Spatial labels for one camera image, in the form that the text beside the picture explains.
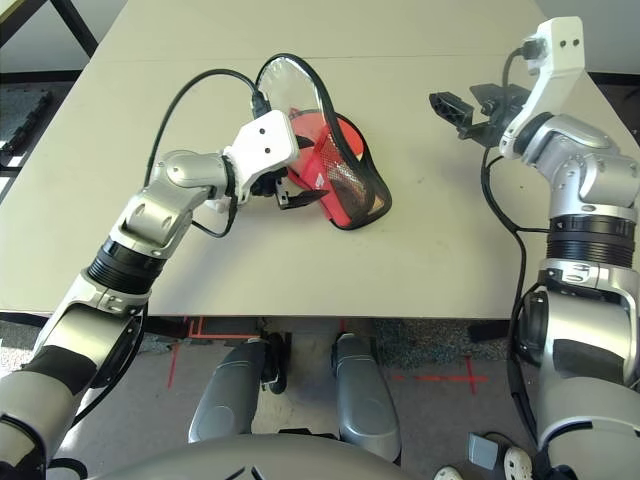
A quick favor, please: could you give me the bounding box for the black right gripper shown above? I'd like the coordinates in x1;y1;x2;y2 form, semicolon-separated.
428;83;529;149

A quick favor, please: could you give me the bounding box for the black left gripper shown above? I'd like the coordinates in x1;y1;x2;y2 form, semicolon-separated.
249;134;330;209

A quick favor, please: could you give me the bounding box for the red ping-pong paddle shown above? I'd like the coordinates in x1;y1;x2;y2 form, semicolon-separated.
289;112;386;216

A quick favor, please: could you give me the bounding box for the red black paddle case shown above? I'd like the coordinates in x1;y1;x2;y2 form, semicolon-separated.
255;53;394;232

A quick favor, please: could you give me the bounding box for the grey right robot leg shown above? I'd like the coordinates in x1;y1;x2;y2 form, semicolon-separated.
329;332;404;457

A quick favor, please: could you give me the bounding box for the grey robot leg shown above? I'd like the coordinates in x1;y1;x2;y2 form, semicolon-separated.
188;332;290;446
329;332;404;457

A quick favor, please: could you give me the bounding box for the grey left robot leg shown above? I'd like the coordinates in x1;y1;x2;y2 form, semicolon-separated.
188;332;290;446

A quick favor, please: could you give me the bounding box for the black foam floor mat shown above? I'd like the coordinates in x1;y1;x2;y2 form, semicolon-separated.
0;89;54;166

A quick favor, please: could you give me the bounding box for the grey robot torso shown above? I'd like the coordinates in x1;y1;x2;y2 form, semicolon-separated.
94;432;407;480

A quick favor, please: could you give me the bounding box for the grey foot pedal box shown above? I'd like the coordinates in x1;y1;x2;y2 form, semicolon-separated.
467;433;499;471

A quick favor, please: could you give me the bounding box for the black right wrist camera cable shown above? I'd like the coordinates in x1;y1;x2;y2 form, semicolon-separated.
501;37;542;92

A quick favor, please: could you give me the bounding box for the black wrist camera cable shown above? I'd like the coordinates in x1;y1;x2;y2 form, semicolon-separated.
501;37;542;92
143;68;272;186

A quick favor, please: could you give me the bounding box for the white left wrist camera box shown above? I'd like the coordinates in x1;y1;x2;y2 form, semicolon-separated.
222;110;301;206

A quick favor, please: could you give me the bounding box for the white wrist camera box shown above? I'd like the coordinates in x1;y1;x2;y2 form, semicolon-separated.
222;110;301;206
498;16;586;161

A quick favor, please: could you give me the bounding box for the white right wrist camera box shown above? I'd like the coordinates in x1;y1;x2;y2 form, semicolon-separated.
498;16;586;161

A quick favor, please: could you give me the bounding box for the thin black left gripper cable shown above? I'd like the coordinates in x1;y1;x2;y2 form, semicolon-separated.
191;197;240;239

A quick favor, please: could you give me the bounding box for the black left wrist camera cable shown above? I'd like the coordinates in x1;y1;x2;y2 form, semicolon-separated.
143;68;272;186

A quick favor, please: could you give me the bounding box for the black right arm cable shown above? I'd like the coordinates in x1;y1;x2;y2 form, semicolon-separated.
479;147;552;447

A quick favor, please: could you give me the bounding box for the black metal frame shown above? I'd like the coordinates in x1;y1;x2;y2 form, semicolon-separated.
0;0;99;64

